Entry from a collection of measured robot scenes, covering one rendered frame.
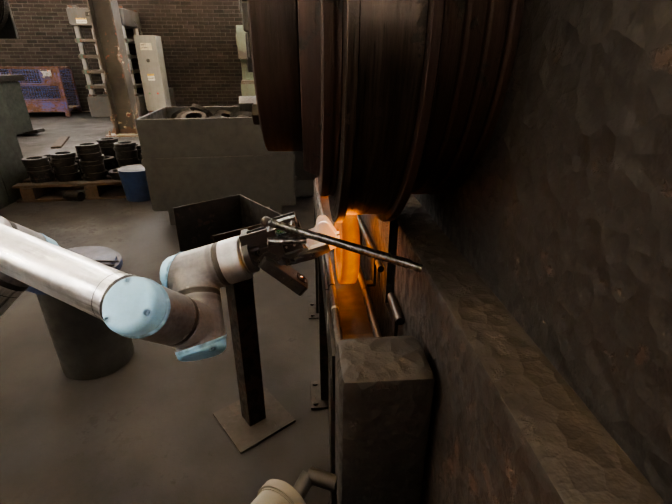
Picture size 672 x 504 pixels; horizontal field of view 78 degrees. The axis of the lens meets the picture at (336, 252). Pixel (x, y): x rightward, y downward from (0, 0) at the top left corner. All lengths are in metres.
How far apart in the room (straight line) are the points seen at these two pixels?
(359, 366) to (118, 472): 1.15
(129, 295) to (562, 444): 0.59
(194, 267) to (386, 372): 0.50
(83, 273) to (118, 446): 0.86
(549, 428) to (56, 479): 1.42
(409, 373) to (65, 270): 0.61
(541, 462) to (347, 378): 0.20
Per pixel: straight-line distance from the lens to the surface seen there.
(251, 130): 3.00
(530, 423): 0.32
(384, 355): 0.46
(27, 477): 1.62
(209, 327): 0.79
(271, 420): 1.50
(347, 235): 0.77
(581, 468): 0.31
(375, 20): 0.37
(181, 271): 0.85
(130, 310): 0.70
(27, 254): 0.93
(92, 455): 1.59
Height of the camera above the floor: 1.09
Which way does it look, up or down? 25 degrees down
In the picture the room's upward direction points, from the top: straight up
